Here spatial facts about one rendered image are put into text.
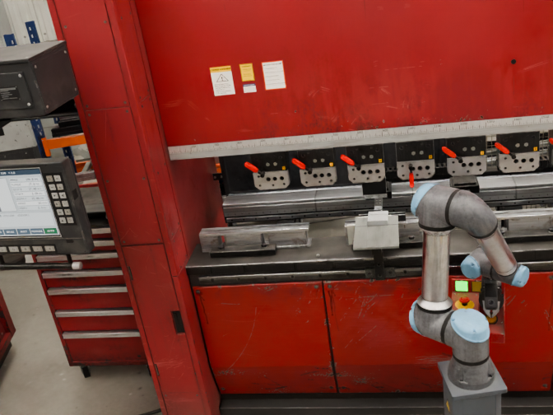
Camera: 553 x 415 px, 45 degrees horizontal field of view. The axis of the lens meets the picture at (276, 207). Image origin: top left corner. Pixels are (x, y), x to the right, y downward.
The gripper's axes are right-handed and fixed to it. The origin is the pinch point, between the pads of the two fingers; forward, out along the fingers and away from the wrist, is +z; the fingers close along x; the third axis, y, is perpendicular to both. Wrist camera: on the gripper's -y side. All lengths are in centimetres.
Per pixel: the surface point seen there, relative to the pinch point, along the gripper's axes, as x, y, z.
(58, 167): 138, -39, -87
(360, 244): 50, 10, -25
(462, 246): 12.0, 30.4, -10.8
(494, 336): -1.1, -6.3, 4.5
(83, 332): 208, 17, 41
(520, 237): -10.9, 34.9, -12.9
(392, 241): 37.6, 12.4, -24.9
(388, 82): 38, 38, -82
